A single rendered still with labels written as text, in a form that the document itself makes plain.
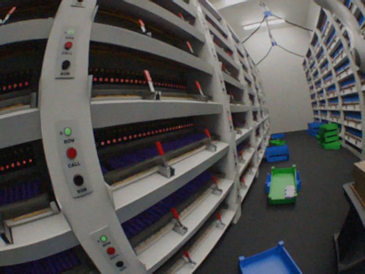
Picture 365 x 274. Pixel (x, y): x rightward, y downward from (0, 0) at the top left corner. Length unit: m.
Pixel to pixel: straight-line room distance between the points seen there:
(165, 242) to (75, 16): 0.60
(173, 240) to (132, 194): 0.21
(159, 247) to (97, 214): 0.23
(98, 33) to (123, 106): 0.18
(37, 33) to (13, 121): 0.17
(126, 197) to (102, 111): 0.17
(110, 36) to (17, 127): 0.27
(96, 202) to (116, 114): 0.17
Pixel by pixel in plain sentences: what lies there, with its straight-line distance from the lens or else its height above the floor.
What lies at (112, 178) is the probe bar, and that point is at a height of 0.52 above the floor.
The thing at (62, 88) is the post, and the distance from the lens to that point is 0.28.
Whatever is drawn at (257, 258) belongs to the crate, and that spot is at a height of 0.02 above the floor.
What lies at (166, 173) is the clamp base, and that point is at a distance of 0.39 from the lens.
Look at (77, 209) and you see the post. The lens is 0.27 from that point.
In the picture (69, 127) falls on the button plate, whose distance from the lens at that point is 0.26.
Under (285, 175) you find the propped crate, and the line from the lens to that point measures 1.29.
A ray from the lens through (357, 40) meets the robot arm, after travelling 0.61.
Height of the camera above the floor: 0.61
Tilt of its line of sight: 4 degrees down
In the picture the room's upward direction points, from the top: 11 degrees counter-clockwise
